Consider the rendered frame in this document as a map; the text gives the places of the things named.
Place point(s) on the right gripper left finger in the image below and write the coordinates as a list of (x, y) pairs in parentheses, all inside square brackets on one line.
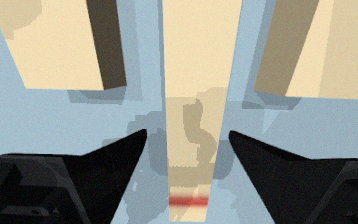
[(96, 181)]

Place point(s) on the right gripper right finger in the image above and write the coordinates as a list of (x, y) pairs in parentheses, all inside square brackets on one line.
[(293, 188)]

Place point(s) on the tan rectangular block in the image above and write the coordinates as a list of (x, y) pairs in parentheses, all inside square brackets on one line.
[(311, 50), (65, 44)]

